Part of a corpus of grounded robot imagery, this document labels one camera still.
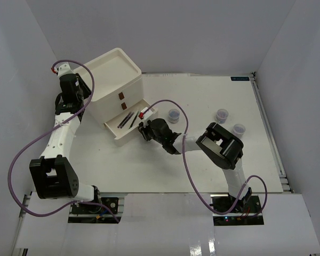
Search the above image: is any black gel pen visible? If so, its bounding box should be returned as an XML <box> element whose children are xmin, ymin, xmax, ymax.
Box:
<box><xmin>120</xmin><ymin>112</ymin><xmax>134</xmax><ymax>129</ymax></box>

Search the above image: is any green gel pen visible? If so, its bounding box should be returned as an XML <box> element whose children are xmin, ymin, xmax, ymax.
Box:
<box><xmin>129</xmin><ymin>111</ymin><xmax>140</xmax><ymax>129</ymax></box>

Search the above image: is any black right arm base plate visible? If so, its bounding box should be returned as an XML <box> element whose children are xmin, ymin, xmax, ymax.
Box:
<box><xmin>210</xmin><ymin>196</ymin><xmax>261</xmax><ymax>218</ymax></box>

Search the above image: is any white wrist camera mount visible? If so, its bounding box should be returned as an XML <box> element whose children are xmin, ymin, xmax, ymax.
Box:
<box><xmin>138</xmin><ymin>107</ymin><xmax>154</xmax><ymax>122</ymax></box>
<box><xmin>52</xmin><ymin>62</ymin><xmax>74</xmax><ymax>78</ymax></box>

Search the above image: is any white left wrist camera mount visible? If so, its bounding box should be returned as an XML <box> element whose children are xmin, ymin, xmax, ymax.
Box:
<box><xmin>52</xmin><ymin>62</ymin><xmax>74</xmax><ymax>78</ymax></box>

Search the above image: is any clear paper clip jar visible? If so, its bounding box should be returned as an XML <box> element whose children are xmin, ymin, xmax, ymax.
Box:
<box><xmin>215</xmin><ymin>109</ymin><xmax>229</xmax><ymax>124</ymax></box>
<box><xmin>233</xmin><ymin>124</ymin><xmax>246</xmax><ymax>139</ymax></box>

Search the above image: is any blue table label sticker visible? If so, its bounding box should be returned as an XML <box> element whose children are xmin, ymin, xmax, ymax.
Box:
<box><xmin>230</xmin><ymin>76</ymin><xmax>250</xmax><ymax>81</ymax></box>

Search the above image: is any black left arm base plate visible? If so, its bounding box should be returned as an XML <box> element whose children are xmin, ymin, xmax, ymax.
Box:
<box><xmin>70</xmin><ymin>197</ymin><xmax>119</xmax><ymax>215</ymax></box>

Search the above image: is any purple gel pen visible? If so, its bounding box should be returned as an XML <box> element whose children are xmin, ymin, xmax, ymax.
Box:
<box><xmin>117</xmin><ymin>112</ymin><xmax>132</xmax><ymax>128</ymax></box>

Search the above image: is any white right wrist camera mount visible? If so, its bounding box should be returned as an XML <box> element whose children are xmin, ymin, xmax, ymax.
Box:
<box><xmin>138</xmin><ymin>107</ymin><xmax>154</xmax><ymax>122</ymax></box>

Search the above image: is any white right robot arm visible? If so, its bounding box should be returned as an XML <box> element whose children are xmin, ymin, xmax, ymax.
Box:
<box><xmin>138</xmin><ymin>118</ymin><xmax>252</xmax><ymax>213</ymax></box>

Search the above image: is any clear jar of paper clips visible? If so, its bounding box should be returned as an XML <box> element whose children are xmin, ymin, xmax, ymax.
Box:
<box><xmin>167</xmin><ymin>109</ymin><xmax>180</xmax><ymax>124</ymax></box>

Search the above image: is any white drawer cabinet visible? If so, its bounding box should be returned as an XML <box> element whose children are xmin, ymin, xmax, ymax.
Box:
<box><xmin>73</xmin><ymin>47</ymin><xmax>144</xmax><ymax>126</ymax></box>

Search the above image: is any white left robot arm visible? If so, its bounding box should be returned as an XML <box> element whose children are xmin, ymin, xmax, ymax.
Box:
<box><xmin>29</xmin><ymin>71</ymin><xmax>102</xmax><ymax>213</ymax></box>

